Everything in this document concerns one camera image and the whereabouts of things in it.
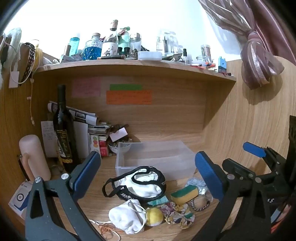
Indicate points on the dark wine bottle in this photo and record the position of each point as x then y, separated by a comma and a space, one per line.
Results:
63, 134

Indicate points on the teal striped cloth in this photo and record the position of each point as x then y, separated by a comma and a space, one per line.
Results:
158, 201

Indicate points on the glass bottle with blue liquid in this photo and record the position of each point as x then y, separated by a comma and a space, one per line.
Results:
92, 49

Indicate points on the white plastic case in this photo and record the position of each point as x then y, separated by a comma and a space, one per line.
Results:
149, 55

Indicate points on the white hanging cloth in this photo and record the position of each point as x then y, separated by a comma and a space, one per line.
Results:
11, 46

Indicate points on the orange sticky note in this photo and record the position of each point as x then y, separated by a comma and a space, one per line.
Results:
129, 97

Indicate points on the blue plastic block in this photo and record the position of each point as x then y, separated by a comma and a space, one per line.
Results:
222, 64

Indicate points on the yellow and green sponge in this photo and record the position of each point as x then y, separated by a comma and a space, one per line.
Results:
185, 194

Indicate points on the clear plastic storage box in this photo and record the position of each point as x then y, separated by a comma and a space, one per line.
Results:
157, 157

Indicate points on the small red box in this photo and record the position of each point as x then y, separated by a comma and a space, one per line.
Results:
104, 150

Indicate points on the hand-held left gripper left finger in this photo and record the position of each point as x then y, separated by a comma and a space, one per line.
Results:
87, 168

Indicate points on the white box with coloured dots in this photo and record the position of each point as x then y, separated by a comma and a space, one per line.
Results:
94, 142

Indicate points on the green sticky note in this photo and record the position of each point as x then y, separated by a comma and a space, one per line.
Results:
126, 87

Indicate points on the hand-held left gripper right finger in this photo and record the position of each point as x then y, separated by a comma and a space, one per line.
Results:
208, 176

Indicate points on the orange rubber bands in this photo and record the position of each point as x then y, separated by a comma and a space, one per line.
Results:
107, 230

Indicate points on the rolled magazine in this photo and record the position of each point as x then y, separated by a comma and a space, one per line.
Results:
74, 111

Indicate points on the clear glass bottle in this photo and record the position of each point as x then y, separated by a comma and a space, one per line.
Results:
136, 41

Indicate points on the green pump bottle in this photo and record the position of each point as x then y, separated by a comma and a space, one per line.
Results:
124, 39

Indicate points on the pale pink cylinder bottle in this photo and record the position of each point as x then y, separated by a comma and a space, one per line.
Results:
34, 157

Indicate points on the yellow lemon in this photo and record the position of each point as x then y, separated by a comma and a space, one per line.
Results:
154, 216

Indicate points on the teal plastic bottle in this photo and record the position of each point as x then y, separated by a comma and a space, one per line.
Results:
74, 44

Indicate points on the white envelope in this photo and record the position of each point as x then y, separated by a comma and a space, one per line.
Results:
81, 139

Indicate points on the floral fabric scrunchie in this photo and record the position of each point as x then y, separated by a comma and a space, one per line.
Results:
178, 214

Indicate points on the pink sticky note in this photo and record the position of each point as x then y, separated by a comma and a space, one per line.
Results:
86, 87

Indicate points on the clear acrylic organizer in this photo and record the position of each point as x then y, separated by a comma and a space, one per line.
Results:
166, 42

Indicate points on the handwritten white paper note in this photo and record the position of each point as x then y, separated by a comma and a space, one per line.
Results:
48, 139

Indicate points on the striped mauve curtain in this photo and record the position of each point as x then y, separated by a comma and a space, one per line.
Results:
254, 39

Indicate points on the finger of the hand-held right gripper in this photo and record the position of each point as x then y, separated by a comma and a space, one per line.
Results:
235, 166
254, 149

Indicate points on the white hanging tag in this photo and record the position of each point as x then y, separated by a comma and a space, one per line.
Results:
13, 79

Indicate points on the white paper tag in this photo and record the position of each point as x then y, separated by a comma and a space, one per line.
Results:
118, 134

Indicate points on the white underwear with black trim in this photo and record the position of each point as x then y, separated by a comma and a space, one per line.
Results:
143, 187

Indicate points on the brown pen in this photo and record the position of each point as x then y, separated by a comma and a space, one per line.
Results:
111, 57

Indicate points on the glass jar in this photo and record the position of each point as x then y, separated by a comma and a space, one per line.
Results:
205, 51

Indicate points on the white and blue box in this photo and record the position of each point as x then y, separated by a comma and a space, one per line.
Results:
19, 199

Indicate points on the small orange and red items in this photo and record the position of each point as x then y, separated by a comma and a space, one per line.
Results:
204, 65

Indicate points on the clear corked bottle with label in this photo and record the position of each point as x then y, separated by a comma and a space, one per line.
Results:
111, 44

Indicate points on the small bowl of trinkets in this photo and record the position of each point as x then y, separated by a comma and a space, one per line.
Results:
121, 147

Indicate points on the small dropper bottle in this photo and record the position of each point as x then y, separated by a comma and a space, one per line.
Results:
185, 56

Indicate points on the crumpled silver foil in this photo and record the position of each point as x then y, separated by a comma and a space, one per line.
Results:
199, 185

